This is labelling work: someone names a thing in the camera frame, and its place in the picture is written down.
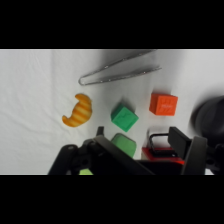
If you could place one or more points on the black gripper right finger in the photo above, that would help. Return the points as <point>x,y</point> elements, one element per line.
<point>195,156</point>

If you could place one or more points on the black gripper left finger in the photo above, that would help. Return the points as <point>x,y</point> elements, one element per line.
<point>100,153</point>

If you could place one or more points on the yellow-green cube block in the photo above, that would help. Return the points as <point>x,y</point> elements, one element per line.
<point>86,172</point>

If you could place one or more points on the light green rounded block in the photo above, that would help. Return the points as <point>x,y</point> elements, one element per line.
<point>126,142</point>

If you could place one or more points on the black round bowl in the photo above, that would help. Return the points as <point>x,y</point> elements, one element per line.
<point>210,118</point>

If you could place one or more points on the green cube block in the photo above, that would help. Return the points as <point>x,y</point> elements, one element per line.
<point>124,118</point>

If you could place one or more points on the orange toy croissant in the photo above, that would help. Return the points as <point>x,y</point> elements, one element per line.
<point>80,111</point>

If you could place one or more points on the orange cube block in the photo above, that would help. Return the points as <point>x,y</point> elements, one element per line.
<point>163,104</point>

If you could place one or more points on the metal kitchen tongs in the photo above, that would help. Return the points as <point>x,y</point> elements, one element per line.
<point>113,77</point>

